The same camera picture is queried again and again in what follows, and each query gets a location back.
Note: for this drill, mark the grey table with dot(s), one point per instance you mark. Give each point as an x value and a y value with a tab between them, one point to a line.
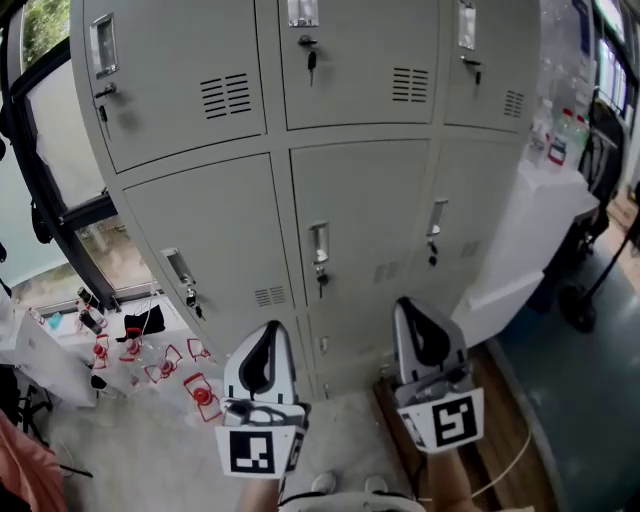
575	200

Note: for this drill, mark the small white foam box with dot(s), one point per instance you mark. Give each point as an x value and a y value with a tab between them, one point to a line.
495	310

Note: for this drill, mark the pink garment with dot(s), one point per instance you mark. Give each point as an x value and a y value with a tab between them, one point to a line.
25	465

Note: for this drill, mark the blue poster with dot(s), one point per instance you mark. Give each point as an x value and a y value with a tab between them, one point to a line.
582	25

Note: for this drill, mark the black window frame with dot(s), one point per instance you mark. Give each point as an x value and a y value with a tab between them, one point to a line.
90	212

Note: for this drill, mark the thin black rod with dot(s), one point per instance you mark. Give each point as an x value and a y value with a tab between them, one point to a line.
75	470

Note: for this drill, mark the clothes rack with garments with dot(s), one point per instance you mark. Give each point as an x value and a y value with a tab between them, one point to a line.
605	145

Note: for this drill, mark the person's left forearm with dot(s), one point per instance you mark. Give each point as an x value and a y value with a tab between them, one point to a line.
260	495

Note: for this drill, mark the black tripod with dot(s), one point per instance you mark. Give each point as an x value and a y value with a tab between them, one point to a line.
20	405

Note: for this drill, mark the black cloth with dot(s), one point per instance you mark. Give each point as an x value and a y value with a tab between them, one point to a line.
145	322

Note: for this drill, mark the person's white right shoe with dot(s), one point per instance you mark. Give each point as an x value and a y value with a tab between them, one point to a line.
376	484

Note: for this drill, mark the cluster of clear plastic bottles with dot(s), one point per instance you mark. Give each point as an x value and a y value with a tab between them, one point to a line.
557	140

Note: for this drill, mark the grey metal locker cabinet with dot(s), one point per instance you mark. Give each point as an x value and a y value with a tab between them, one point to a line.
200	210

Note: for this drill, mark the person's white printed shirt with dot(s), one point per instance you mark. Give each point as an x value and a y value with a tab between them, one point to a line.
350	502

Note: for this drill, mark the black bottle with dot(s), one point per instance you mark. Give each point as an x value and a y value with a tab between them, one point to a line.
90	321
87	297

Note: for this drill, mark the person's white shoe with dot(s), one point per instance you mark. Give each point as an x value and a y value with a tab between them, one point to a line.
323	482
376	484

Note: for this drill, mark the wooden slatted platform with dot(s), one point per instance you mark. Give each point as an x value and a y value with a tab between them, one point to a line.
500	425

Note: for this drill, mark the teal packet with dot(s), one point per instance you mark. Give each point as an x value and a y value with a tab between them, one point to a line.
55	321

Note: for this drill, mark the white carton box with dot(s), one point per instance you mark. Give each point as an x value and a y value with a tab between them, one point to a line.
45	355

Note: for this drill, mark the black standing fan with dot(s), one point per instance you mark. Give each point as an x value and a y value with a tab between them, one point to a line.
580	305

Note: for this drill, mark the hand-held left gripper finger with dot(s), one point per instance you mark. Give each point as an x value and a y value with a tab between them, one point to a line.
286	380
231	385

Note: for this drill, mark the black and white device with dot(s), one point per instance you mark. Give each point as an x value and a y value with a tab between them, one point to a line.
102	386

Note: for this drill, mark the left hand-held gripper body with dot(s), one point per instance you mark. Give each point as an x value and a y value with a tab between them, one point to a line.
250	450

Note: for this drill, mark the person's white left shoe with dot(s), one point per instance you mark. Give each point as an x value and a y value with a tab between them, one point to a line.
323	482

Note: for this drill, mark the person's right forearm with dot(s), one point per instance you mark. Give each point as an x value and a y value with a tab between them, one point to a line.
450	480

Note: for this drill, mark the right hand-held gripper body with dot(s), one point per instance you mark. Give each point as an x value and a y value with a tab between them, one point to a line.
452	420

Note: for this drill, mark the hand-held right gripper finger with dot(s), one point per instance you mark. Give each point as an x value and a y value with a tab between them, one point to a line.
402	360
457	350

